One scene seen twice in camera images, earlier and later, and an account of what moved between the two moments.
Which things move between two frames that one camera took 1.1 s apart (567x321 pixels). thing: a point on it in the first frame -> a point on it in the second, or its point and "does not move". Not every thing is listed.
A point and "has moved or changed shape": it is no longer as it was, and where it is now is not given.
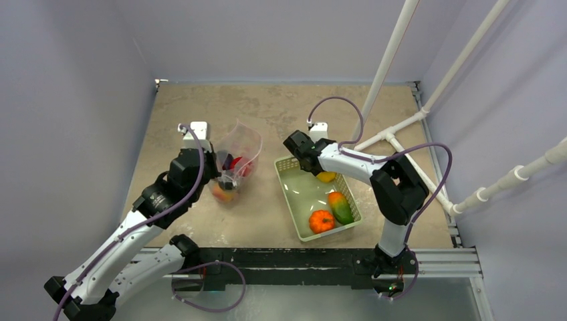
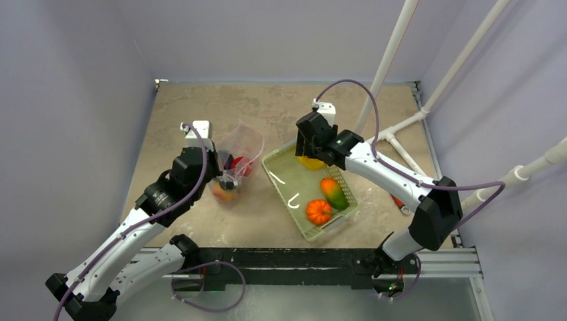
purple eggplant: [227, 162] does not move
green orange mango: [340, 207] -> [334, 193]
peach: [223, 195] does not move
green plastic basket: [304, 194] has moved or changed shape
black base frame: [218, 267] does not move
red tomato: [243, 166] does not move
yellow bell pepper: [326, 176] has moved or changed shape
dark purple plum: [225, 185] does not move
